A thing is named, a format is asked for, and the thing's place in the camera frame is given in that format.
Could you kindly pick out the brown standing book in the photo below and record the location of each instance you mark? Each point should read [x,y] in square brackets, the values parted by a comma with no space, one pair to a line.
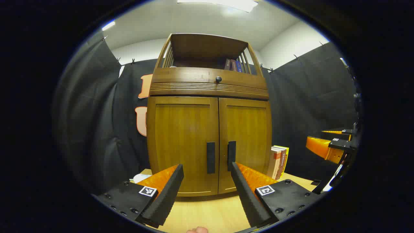
[282,161]

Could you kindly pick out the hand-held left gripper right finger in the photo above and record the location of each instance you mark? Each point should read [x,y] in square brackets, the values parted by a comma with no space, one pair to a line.
[249,200]

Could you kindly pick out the wooden shoe cabinet door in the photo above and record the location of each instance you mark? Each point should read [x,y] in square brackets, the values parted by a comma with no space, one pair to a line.
[249,129]
[181,136]

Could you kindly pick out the small ceiling light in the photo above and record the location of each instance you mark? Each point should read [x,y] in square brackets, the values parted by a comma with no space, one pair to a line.
[108,25]

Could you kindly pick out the white and orange book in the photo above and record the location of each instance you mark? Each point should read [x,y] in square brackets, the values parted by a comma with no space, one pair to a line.
[273,161]

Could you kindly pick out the black backdrop cloth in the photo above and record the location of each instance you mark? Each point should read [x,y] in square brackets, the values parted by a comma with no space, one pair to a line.
[97,129]

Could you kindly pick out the wooden double-door shoe cabinet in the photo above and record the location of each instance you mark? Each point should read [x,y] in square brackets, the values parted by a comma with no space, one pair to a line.
[207,48]

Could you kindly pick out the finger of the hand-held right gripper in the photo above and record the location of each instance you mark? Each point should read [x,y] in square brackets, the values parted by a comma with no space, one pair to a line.
[346,132]
[320,147]

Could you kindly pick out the wooden cabinet drawer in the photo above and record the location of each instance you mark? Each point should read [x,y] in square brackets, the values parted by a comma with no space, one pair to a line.
[184,81]

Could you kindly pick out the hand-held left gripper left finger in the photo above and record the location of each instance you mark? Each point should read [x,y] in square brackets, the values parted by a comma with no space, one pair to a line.
[165,200]

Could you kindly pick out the white round object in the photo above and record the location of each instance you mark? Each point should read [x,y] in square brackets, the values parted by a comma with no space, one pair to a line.
[141,178]

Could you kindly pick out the blue book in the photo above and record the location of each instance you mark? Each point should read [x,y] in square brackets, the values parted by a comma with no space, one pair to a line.
[239,66]

